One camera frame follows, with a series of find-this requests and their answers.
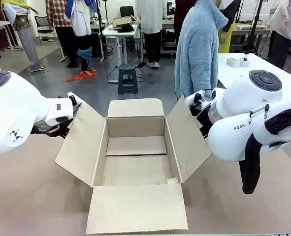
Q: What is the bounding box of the white rectangular box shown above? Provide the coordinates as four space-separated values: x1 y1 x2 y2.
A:
226 57 240 67

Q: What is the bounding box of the person in pale coat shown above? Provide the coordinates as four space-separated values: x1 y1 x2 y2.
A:
267 0 291 70

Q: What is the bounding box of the black office chair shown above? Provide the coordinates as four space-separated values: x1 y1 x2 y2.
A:
34 15 59 45

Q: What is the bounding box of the small open cardboard box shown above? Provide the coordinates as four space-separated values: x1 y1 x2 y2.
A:
112 15 138 30

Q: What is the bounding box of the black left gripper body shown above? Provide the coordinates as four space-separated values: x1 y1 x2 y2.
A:
31 119 74 138

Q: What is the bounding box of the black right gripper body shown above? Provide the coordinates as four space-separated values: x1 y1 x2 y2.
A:
190 103 214 139

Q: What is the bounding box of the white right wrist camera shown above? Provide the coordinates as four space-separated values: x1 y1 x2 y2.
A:
184 89 214 109

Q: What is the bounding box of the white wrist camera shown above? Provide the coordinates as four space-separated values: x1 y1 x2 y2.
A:
58 92 87 116
184 89 214 109

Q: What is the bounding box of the brown cardboard box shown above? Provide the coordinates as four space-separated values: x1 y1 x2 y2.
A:
54 95 212 235

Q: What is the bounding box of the black sleeved right arm cable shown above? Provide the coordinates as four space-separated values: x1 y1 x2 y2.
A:
238 104 291 195

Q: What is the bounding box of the white desk with box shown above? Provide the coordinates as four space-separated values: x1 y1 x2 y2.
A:
101 23 143 84

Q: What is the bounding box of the orange cloth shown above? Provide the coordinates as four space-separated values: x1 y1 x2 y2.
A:
66 71 98 83

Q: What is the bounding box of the person in blue fleece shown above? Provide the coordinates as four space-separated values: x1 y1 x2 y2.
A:
174 0 229 101

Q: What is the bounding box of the black plastic step stool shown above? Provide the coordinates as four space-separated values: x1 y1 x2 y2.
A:
118 64 139 95

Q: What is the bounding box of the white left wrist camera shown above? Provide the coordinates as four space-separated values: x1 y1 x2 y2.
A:
58 92 87 116

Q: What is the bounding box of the person in plaid shirt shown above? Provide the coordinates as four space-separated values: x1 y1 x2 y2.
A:
45 0 80 69

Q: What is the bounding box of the person in white top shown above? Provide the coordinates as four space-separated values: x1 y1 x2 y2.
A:
136 0 166 69

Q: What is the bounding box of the black light stand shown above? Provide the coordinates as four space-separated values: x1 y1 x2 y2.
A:
248 0 265 55

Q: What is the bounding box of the large white side table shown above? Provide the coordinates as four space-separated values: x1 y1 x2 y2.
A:
217 52 291 89

